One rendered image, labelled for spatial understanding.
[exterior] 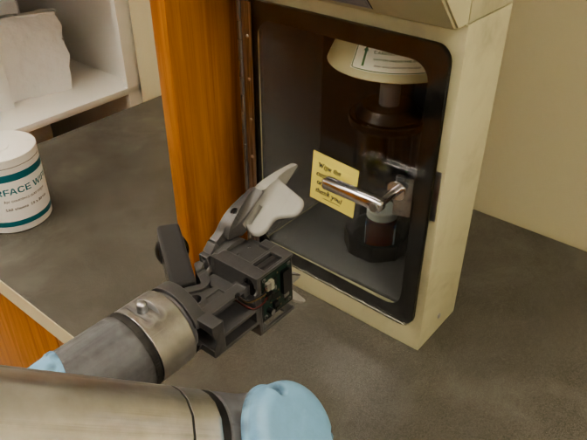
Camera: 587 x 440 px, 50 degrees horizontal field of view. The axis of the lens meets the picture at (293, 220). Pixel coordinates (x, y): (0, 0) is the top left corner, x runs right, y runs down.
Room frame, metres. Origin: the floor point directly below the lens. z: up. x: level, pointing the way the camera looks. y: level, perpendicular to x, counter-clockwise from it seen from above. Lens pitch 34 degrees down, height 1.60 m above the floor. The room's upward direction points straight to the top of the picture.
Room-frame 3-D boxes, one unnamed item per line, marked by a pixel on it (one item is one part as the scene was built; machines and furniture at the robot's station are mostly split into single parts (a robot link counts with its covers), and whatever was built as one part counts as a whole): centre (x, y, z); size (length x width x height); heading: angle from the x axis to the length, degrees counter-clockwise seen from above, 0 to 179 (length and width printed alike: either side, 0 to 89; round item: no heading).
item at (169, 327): (0.41, 0.12, 1.21); 0.08 x 0.05 x 0.08; 51
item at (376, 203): (0.66, -0.09, 1.20); 0.10 x 0.05 x 0.03; 49
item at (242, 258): (0.46, 0.07, 1.20); 0.12 x 0.09 x 0.08; 141
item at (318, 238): (0.73, -0.05, 1.19); 0.30 x 0.01 x 0.40; 49
